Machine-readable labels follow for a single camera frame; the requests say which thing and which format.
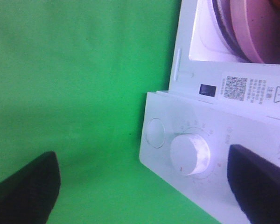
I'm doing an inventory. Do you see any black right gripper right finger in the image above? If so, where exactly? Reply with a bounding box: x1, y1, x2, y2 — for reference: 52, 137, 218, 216
227, 144, 280, 224

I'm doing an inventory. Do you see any round white door button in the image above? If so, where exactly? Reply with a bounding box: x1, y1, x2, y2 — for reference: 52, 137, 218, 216
146, 118, 165, 148

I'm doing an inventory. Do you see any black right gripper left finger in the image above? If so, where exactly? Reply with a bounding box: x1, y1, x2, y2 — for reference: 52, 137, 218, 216
0, 151, 61, 224

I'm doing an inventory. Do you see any pink round plate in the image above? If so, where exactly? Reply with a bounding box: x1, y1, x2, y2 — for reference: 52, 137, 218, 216
230, 0, 280, 64

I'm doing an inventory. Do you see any glass microwave turntable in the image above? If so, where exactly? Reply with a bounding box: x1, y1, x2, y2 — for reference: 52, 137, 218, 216
212, 0, 249, 61

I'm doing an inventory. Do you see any white microwave knob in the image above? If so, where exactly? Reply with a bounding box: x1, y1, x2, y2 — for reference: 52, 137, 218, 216
170, 133, 210, 175

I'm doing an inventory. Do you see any white microwave oven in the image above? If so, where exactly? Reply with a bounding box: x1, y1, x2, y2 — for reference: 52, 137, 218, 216
140, 0, 280, 224

